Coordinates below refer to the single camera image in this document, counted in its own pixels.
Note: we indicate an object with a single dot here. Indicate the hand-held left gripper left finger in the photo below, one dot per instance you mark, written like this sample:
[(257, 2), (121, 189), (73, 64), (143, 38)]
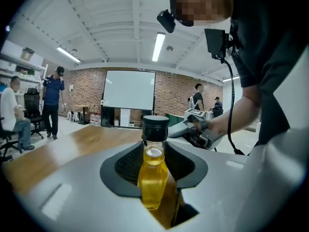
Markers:
[(84, 190)]

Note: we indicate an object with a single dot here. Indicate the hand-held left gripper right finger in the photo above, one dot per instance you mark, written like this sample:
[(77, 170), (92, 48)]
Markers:
[(229, 190)]

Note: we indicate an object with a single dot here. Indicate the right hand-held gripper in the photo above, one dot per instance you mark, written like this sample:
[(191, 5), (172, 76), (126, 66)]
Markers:
[(200, 139)]

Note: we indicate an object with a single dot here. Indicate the yellow bottle with dark cap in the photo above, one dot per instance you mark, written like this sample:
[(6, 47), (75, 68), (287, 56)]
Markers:
[(153, 173)]

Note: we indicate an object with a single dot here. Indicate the person's right forearm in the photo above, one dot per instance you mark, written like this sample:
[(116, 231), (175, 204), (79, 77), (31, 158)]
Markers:
[(243, 105)]

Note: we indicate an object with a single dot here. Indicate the person's right hand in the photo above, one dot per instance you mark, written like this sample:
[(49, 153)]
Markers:
[(220, 126)]

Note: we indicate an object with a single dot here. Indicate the dark green cabinet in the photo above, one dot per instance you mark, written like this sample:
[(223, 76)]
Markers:
[(175, 118)]

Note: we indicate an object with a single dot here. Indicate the small white appliance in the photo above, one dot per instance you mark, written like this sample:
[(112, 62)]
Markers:
[(132, 124)]

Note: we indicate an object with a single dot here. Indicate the white box cabinet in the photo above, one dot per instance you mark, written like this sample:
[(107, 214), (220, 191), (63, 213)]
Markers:
[(125, 117)]

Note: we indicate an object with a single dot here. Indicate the whiteboard on rolling stand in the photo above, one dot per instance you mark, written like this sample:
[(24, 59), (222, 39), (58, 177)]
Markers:
[(130, 88)]

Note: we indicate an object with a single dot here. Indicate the clear water jug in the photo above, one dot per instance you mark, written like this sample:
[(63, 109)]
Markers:
[(98, 118), (93, 118)]

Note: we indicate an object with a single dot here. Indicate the white black backpack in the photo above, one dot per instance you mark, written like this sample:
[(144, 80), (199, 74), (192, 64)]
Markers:
[(78, 117), (70, 116)]

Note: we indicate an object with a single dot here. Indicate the long ceiling light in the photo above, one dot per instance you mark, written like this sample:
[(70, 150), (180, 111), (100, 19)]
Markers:
[(158, 46), (230, 78), (68, 54)]

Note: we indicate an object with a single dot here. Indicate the small wooden side table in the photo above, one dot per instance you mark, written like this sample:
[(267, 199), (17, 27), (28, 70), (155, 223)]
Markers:
[(82, 110)]

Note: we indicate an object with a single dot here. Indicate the round ceiling fixture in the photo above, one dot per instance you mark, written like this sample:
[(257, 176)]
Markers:
[(169, 48)]

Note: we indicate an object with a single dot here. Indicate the black office chair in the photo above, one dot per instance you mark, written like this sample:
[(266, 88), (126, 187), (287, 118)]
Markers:
[(32, 107), (7, 139)]

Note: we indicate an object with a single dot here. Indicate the black chest-mounted box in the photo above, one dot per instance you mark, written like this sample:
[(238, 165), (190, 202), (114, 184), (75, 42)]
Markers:
[(214, 42)]

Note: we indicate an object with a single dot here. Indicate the person's head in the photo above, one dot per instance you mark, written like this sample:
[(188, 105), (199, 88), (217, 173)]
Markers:
[(200, 4)]

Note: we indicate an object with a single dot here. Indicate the person's black clothing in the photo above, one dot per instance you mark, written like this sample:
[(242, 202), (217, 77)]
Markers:
[(265, 33)]

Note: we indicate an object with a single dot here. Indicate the white shelf unit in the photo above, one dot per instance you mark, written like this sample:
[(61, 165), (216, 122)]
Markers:
[(21, 66)]

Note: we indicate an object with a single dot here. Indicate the black head-mounted camera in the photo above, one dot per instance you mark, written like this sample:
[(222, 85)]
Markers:
[(166, 20)]

